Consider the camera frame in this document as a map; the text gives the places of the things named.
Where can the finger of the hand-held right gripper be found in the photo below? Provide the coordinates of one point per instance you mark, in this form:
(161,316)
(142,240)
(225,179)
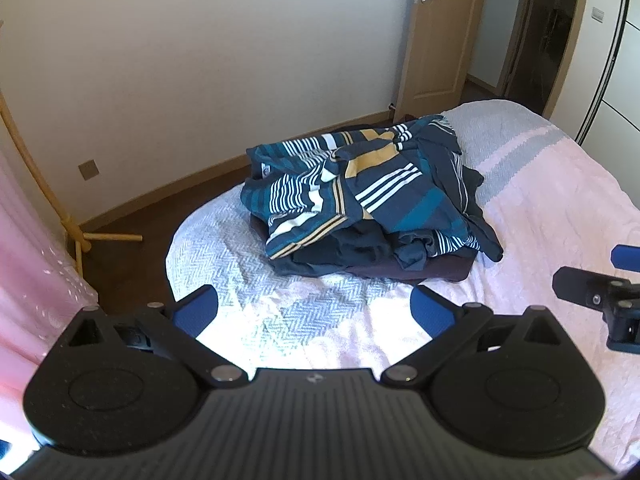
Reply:
(627,257)
(580,285)

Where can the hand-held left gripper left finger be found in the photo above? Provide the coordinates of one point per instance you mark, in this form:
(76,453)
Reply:
(197,310)

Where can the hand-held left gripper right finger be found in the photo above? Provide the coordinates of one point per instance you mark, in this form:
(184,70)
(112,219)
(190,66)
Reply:
(431,310)

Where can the striped knit sweater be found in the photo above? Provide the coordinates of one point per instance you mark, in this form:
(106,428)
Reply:
(320,195)

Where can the dark folded clothes pile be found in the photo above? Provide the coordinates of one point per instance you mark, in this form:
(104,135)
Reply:
(440,271)

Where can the bed with pink-grey blanket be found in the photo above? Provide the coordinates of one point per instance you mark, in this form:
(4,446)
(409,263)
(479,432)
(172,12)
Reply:
(550,200)

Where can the wooden baseboard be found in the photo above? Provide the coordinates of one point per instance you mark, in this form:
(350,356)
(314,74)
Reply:
(200,180)

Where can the dark navy garment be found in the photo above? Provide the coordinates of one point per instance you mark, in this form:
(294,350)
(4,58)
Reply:
(455,180)

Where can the pink curtain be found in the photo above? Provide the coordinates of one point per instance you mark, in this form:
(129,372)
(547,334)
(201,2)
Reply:
(30,270)

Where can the white wardrobe door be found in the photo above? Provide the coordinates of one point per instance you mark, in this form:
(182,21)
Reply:
(625,60)

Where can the bamboo coat stand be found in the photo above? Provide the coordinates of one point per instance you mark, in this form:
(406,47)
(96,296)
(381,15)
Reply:
(32,165)

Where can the wooden door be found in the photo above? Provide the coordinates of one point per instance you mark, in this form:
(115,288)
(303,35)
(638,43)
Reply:
(440,50)

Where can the brown wall socket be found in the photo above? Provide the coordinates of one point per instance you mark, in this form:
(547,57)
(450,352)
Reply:
(88,170)

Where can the wooden door frame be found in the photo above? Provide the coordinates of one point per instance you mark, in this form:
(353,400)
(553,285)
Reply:
(570,35)

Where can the white light switch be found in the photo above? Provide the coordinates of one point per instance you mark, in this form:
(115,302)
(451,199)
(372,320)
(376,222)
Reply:
(597,12)

